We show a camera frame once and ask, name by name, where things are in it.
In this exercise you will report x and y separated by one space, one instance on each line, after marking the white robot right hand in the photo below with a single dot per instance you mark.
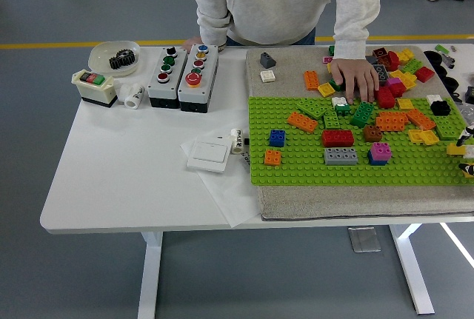
470 150

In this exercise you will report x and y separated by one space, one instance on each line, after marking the person's right hand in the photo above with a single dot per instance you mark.
192 42

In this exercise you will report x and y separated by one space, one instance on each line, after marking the person's left hand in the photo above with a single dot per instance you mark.
355 74

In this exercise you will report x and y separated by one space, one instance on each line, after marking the red two-by-four brick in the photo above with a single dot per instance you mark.
337 138

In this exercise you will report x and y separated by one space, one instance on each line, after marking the magenta two-by-two brick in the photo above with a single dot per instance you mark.
381 151
393 82

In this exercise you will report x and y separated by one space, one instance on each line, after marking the green studded baseplate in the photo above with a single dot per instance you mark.
307 174

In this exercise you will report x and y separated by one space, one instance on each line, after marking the person's right forearm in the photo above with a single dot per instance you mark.
213 26

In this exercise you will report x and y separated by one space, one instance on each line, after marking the person's left forearm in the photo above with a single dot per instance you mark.
352 30

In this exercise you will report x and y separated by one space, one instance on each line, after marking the yellow two-by-two brick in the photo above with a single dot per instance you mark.
454 149
405 55
405 104

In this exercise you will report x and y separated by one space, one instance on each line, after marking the dark green two-by-four brick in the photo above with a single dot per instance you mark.
362 115
336 85

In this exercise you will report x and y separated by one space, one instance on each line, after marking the grey two-by-four brick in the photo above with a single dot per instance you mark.
340 156
382 73

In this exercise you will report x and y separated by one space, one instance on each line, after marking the light green two-by-four brick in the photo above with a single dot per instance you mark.
413 65
314 108
452 129

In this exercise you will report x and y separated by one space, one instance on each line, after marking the white two-by-two brick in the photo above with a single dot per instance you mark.
338 100
433 98

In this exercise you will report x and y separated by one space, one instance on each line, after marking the yellow flat square brick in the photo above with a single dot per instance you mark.
430 138
415 136
326 89

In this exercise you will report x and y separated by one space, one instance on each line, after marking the dark red brick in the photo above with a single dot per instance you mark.
380 52

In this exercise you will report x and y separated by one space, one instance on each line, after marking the small dark green brick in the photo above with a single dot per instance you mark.
343 109
331 50

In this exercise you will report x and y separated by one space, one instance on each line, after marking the red tall brick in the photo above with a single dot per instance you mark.
390 61

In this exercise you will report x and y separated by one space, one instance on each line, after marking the large red brick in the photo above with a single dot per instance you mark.
385 97

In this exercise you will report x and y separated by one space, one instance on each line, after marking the orange two-by-four brick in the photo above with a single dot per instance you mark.
392 122
312 80
302 122
420 119

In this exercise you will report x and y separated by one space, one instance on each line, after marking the yellow two-by-four brick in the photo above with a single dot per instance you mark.
405 79

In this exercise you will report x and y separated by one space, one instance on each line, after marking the light green two-by-three brick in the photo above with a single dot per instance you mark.
332 119

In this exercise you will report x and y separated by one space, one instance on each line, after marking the black two-by-two brick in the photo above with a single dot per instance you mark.
440 108

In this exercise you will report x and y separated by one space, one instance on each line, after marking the brown two-by-two brick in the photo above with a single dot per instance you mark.
372 134

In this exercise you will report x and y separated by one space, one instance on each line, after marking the red two-by-two brick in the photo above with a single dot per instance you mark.
424 74

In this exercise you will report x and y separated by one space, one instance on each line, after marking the dark grey slope brick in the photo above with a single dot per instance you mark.
266 60

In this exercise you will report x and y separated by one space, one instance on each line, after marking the white flat square brick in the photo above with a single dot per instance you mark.
267 76

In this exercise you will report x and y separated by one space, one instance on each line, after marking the blue two-by-two brick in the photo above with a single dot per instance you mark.
377 162
277 137

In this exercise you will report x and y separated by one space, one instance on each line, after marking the orange two-by-two brick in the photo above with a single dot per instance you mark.
272 157

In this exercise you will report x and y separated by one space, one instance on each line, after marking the pink flat plate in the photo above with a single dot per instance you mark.
327 59

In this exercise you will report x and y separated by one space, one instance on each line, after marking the grey emergency-stop control box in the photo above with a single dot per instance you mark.
205 74

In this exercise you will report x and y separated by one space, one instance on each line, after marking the small black box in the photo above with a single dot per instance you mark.
470 94

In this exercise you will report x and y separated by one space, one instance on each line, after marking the grey four-button control box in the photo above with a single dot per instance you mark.
163 91

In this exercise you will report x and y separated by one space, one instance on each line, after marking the black gear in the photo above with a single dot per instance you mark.
122 60

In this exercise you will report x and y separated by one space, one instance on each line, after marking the white pipe tee fitting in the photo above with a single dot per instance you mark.
133 97

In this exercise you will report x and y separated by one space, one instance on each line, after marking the small green plastic piece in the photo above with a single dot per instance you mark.
441 49

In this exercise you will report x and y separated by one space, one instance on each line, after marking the small grey metal tool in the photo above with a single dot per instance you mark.
448 60

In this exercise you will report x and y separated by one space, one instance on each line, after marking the white oval dish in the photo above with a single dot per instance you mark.
100 56

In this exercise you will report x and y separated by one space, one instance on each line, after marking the small white labelled pipe fitting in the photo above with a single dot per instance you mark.
237 141

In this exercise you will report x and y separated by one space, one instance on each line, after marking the white label with black print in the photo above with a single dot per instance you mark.
246 158

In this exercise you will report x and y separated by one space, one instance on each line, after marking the grey-brown mat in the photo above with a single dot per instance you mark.
333 202

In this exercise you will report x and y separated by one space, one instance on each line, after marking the white table leg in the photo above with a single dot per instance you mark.
150 278
411 267

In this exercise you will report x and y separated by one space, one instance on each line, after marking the metal floor plate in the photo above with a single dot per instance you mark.
364 239

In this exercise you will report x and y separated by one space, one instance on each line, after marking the white paper sheet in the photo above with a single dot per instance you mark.
229 193

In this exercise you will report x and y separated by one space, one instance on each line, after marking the cream red-green switch box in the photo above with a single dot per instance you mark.
92 91

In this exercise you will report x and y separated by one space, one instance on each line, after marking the white wall switch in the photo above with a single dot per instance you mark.
209 154

